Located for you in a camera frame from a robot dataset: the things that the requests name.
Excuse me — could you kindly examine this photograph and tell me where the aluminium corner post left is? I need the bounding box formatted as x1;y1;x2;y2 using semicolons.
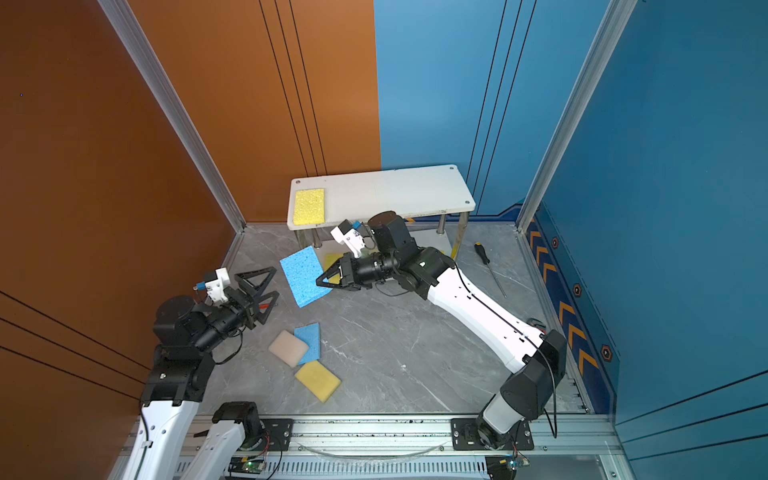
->
98;0;247;234

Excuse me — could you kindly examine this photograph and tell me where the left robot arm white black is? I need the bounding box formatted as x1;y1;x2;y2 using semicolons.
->
123;267;279;479

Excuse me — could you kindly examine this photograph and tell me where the aluminium corner post right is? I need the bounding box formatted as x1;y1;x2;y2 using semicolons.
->
516;0;638;234

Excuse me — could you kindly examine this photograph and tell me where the green circuit board left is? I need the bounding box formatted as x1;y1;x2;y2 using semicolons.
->
227;456;267;476

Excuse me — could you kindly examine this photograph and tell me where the aluminium corner post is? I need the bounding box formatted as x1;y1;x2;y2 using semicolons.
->
516;0;638;234
98;0;247;234

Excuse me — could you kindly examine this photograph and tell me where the green circuit board right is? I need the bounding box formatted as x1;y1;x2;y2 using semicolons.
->
498;456;530;478

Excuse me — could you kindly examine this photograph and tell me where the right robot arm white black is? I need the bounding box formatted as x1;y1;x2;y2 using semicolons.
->
316;211;568;450

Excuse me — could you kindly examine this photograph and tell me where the large yellow textured sponge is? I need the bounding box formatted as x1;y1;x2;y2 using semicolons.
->
293;189;325;226

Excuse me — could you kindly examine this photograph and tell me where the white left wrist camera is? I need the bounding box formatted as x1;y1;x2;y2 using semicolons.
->
193;268;231;305

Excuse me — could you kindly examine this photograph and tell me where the light blue sponge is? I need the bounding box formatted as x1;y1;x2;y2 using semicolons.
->
294;323;321;365

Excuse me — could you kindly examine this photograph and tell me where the red pipe wrench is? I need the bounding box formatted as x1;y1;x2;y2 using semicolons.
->
526;318;548;333

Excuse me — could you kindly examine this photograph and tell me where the white two-tier shelf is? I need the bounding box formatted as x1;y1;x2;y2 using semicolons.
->
287;165;476;256

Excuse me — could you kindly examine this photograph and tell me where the pink beige sponge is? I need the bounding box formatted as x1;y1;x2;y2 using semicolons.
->
268;330;309;368

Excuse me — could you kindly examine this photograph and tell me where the yellow green textured sponge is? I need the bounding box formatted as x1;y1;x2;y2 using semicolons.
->
323;252;343;284

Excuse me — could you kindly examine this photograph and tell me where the blue textured sponge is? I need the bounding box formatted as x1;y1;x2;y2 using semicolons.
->
280;246;331;308

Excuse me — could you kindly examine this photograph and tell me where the black yellow screwdriver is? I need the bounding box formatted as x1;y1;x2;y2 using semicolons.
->
474;242;507;298

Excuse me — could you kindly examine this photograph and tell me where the green circuit board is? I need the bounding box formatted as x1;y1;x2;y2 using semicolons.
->
227;456;267;476
498;456;530;478

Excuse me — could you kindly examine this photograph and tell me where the dark yellow sponge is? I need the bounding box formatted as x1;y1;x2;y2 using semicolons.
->
295;360;341;403

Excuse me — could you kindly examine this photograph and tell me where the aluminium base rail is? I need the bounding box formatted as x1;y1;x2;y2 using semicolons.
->
215;414;633;479

